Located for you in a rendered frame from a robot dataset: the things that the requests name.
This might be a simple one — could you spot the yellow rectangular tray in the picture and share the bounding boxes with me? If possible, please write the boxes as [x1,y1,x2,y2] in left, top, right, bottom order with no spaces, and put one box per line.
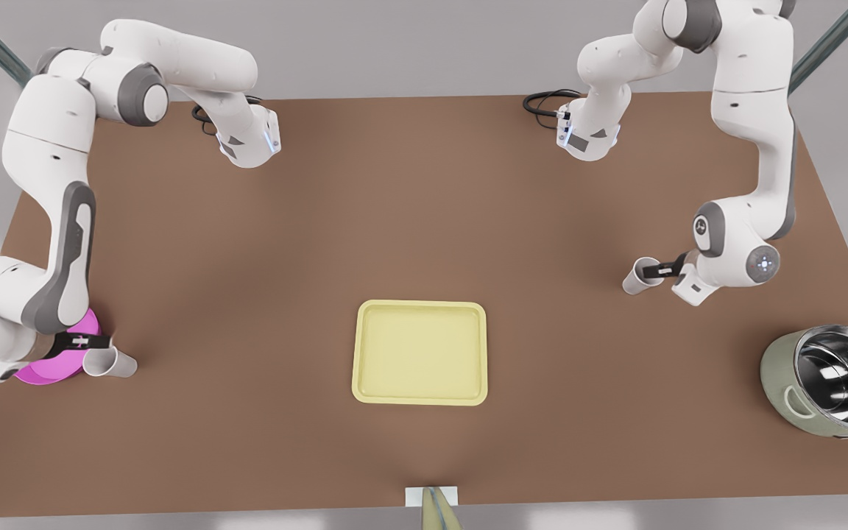
[352,300,488,407]

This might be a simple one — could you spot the green pot with steel interior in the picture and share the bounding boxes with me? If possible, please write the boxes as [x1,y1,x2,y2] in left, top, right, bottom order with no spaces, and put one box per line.
[760,325,848,440]

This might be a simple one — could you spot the white cup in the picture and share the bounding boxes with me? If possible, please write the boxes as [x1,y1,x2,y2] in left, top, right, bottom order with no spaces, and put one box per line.
[622,256,675,296]
[82,347,138,379]

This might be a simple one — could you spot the black cable loop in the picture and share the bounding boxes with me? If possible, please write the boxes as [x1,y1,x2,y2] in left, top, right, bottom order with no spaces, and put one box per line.
[191,95,264,137]
[523,89,584,131]

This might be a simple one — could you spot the pink round plate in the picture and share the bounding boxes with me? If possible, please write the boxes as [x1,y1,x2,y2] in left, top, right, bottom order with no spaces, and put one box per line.
[14,308,102,386]

